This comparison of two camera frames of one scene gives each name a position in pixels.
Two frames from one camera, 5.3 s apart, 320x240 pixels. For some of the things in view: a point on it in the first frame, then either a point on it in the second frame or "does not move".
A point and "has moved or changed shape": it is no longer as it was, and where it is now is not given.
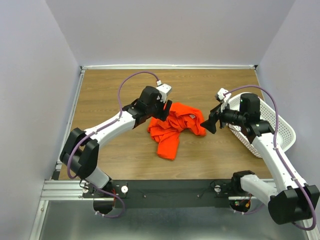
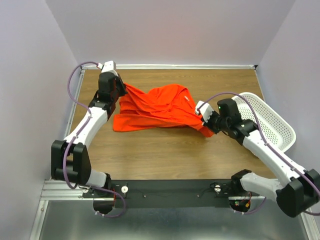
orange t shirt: x=167 y=132 has moved or changed shape
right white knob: x=217 y=188 does not move
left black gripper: x=163 y=114 → x=119 y=81
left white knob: x=124 y=189 does not move
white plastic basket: x=286 y=135 does not move
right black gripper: x=215 y=114 does not move
